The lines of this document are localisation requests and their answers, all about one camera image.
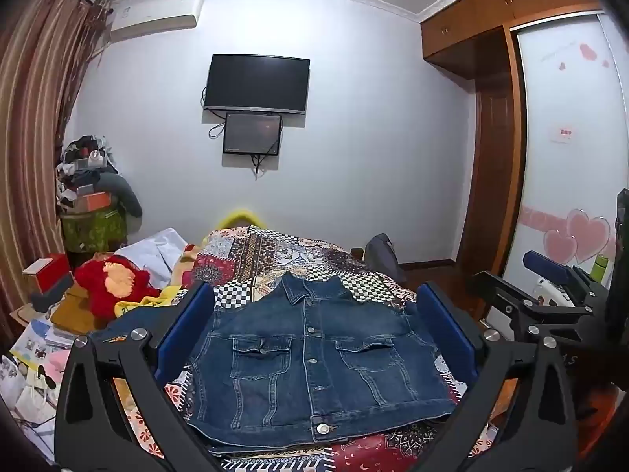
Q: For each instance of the black wall television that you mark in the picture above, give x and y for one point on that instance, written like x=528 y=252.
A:
x=256 y=82

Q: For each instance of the mustard brown box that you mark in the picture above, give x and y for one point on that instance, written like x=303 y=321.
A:
x=73 y=314

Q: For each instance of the red and white box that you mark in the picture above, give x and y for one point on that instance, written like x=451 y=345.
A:
x=49 y=273

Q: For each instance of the stack of paper booklets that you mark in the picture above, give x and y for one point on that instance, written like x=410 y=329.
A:
x=39 y=341

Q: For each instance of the brown striped curtain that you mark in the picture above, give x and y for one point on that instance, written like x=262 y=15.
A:
x=34 y=132

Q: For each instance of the green bottle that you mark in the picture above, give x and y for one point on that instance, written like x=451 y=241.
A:
x=599 y=270

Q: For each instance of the grey backpack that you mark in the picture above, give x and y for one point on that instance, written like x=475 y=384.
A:
x=383 y=255

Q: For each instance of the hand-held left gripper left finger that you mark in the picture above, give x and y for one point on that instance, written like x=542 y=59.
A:
x=189 y=324

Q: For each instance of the small black wall monitor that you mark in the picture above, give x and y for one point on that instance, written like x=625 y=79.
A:
x=252 y=133

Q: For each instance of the wooden wardrobe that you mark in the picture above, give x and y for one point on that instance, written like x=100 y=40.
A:
x=471 y=24

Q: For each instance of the grey neck pillow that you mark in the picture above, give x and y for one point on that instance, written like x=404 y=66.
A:
x=123 y=191

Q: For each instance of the dark grey box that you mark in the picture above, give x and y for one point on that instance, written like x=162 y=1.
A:
x=51 y=300

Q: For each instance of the white air conditioner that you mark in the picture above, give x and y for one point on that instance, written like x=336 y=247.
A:
x=157 y=14

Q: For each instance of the blue denim jacket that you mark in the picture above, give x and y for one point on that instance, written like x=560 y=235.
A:
x=314 y=354

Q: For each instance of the yellow blanket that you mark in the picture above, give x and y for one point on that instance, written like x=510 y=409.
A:
x=162 y=297

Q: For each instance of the pile of clutter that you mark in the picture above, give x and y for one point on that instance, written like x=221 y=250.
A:
x=83 y=157

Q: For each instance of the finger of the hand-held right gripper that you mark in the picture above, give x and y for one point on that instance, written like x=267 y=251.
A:
x=545 y=263
x=496 y=290

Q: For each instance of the white sliding wardrobe door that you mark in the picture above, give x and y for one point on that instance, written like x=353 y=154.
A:
x=565 y=132

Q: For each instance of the patchwork printed bed quilt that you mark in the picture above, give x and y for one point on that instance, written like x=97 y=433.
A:
x=265 y=255

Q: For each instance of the white cloth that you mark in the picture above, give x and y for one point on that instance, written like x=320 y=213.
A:
x=157 y=250

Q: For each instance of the white packets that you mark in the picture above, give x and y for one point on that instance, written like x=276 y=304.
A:
x=24 y=393

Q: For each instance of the brown wooden door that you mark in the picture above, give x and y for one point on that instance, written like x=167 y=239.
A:
x=496 y=157

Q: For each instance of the red plush toy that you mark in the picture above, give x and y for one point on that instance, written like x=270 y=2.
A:
x=93 y=285

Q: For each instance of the yellow padded bed rail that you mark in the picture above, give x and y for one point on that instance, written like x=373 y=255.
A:
x=241 y=216

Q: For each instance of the orange box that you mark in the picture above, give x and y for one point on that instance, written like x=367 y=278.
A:
x=91 y=200

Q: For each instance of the green printed cloth cover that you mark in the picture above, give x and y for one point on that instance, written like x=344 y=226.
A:
x=93 y=228

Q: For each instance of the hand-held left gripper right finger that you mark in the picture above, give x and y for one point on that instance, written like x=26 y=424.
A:
x=444 y=324

